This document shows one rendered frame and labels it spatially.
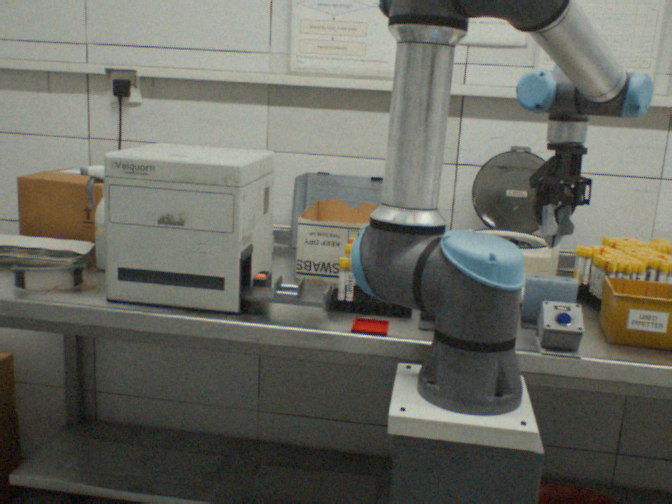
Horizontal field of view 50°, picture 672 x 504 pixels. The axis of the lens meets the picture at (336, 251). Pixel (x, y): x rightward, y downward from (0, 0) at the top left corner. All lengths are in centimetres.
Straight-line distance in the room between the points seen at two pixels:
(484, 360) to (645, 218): 111
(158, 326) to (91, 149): 87
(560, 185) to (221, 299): 69
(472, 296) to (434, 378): 14
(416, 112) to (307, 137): 96
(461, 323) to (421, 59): 37
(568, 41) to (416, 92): 23
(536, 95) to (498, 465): 66
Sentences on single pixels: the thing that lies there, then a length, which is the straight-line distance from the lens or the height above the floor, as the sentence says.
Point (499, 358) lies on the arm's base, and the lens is 102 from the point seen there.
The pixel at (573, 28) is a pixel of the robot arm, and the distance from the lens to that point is 112.
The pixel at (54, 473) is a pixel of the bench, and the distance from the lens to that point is 216.
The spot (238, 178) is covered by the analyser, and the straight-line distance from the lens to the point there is 137.
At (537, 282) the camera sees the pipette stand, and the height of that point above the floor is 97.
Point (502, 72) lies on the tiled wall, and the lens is 195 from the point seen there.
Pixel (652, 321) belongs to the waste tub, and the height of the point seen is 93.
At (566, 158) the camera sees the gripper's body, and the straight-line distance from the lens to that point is 145.
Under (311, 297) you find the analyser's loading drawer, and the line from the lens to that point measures 143.
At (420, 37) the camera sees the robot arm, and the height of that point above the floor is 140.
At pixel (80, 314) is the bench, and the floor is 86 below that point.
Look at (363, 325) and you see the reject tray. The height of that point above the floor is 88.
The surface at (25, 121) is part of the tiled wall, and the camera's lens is 229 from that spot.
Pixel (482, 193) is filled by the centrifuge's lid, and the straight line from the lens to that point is 192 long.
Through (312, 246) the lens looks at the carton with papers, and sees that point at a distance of 167.
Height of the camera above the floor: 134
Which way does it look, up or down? 13 degrees down
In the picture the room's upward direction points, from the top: 3 degrees clockwise
